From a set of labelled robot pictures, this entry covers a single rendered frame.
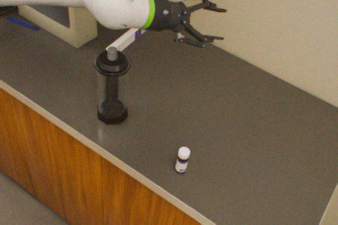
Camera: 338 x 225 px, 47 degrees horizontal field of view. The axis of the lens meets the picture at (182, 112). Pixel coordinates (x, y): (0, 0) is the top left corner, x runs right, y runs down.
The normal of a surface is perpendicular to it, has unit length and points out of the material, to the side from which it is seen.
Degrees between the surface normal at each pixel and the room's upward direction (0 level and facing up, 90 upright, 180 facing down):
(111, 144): 0
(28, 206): 0
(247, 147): 0
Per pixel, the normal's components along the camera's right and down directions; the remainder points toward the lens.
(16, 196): 0.14, -0.68
